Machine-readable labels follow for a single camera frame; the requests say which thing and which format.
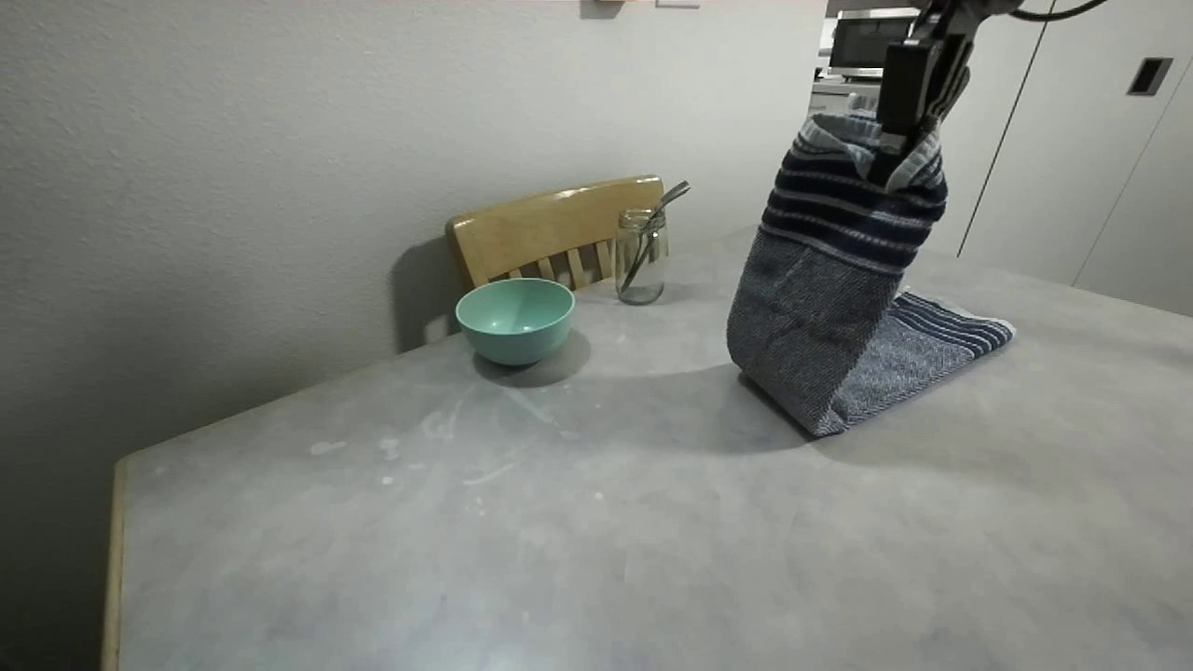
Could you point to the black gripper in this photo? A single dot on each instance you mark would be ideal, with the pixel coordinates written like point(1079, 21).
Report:
point(959, 21)

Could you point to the grey towel with navy stripes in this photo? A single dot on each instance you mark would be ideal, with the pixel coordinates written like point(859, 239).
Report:
point(807, 298)

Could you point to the white kitchen counter cabinet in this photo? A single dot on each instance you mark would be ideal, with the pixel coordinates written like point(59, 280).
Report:
point(842, 135)

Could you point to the metal utensil in jar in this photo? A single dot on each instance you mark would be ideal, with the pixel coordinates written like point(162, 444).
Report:
point(659, 216)

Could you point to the clear glass jar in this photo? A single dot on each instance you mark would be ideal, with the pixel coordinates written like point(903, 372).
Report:
point(643, 265)

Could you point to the wooden chair with short slats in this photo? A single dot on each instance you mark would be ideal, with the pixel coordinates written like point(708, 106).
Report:
point(546, 227)

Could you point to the teal ceramic bowl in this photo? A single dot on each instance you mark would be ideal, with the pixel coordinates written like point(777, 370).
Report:
point(517, 320)

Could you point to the black wall panel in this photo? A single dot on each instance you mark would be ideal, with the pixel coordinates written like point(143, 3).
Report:
point(1149, 77)

